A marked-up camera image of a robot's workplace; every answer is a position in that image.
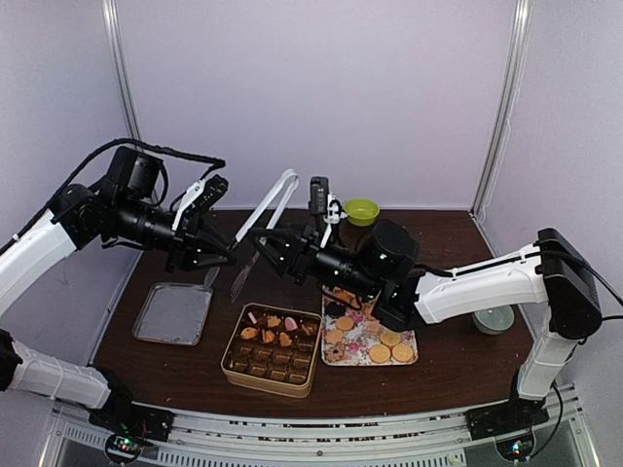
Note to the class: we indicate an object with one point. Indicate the orange sandwich cookie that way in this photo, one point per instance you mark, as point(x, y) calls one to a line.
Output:
point(268, 336)

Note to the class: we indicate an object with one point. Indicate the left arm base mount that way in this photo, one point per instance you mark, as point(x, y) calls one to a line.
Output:
point(133, 434)

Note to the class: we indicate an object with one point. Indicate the green plastic bowl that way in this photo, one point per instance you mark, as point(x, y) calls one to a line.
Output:
point(361, 212)

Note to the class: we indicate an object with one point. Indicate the left aluminium frame post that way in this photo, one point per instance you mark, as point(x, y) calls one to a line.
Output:
point(112, 26)

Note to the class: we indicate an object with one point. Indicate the black sandwich cookie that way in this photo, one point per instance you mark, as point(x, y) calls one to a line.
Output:
point(335, 310)

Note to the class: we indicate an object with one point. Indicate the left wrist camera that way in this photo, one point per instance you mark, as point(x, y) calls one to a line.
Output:
point(203, 194)

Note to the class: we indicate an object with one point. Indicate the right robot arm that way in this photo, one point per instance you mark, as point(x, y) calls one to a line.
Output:
point(408, 294)

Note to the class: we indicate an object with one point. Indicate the silver tin lid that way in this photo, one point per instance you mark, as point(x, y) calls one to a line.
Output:
point(173, 313)

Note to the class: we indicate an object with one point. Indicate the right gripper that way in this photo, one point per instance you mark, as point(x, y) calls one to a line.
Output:
point(299, 265)

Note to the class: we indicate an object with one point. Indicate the floral cookie tray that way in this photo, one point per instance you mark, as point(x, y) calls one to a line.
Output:
point(345, 341)

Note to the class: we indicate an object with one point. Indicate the aluminium frame post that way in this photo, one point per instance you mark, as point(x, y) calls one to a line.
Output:
point(509, 92)
point(112, 26)

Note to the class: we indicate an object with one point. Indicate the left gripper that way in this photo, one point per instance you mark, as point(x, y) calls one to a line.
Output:
point(187, 241)

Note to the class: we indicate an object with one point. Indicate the flower shaped cookie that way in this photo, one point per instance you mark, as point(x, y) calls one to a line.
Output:
point(273, 321)

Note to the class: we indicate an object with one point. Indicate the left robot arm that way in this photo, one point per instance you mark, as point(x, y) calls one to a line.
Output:
point(119, 210)

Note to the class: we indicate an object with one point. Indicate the right aluminium frame post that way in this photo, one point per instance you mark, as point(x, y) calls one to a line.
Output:
point(509, 92)

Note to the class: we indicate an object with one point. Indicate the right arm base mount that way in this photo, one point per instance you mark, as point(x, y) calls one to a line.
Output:
point(511, 429)

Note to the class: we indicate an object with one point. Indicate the round golden biscuit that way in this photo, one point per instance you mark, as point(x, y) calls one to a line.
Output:
point(403, 353)
point(379, 353)

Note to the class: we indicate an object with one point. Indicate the pale ceramic bowl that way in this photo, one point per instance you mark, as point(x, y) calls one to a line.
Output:
point(494, 321)

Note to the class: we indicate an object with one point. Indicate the front aluminium rail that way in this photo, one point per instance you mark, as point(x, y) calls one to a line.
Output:
point(439, 438)

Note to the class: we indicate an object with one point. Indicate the gold cookie tin box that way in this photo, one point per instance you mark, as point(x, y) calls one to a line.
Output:
point(285, 367)

